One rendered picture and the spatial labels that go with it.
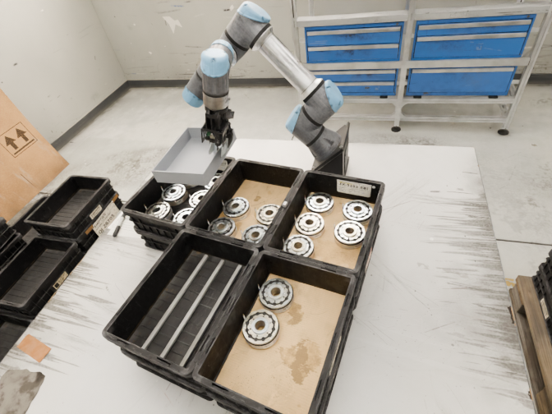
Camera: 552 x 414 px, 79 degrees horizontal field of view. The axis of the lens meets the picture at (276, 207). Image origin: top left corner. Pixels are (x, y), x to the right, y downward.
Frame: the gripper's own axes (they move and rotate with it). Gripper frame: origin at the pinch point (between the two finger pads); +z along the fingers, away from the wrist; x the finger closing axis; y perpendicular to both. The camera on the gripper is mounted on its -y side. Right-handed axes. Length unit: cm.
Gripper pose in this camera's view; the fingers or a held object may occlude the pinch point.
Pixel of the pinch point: (220, 153)
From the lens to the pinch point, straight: 120.2
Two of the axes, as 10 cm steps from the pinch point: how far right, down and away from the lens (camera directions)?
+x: 9.7, 2.1, -0.7
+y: -2.0, 7.1, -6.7
